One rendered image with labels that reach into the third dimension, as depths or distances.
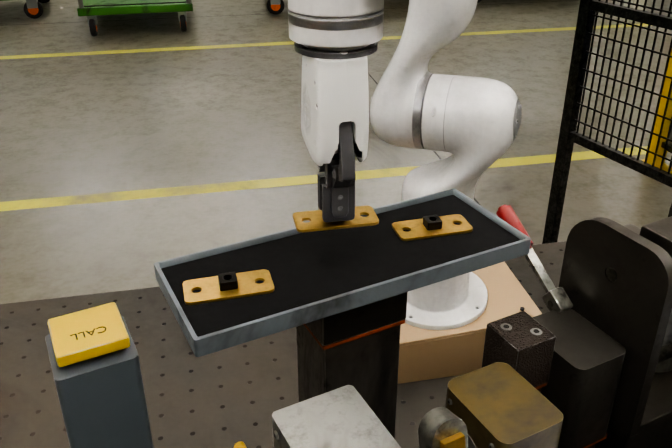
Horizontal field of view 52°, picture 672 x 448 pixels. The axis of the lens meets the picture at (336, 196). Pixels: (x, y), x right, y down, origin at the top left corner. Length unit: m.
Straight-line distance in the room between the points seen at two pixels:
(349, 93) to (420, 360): 0.72
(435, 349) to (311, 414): 0.64
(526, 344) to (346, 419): 0.21
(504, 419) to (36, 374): 0.92
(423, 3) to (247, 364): 0.70
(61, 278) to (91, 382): 2.35
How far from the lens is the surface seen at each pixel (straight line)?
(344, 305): 0.65
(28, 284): 3.00
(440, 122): 1.05
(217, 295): 0.66
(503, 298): 1.30
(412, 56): 1.04
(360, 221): 0.69
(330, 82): 0.59
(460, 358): 1.26
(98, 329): 0.65
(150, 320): 1.44
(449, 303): 1.24
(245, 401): 1.23
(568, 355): 0.75
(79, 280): 2.94
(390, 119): 1.07
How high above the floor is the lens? 1.54
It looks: 27 degrees down
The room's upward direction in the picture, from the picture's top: straight up
